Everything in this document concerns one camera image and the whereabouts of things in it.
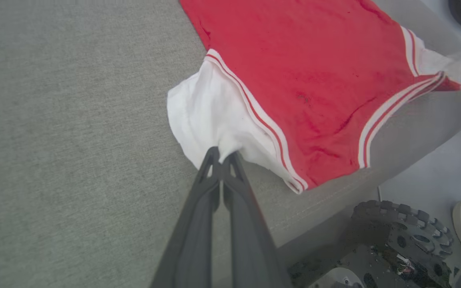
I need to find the red and white garment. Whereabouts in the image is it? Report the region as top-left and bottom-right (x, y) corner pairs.
(167, 0), (461, 195)

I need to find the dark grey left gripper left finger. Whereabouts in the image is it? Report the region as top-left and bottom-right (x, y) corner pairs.
(150, 146), (221, 288)

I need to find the white round robot cover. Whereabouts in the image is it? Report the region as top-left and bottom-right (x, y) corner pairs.
(314, 267), (365, 288)

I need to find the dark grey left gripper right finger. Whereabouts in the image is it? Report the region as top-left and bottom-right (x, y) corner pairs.
(222, 151), (293, 288)

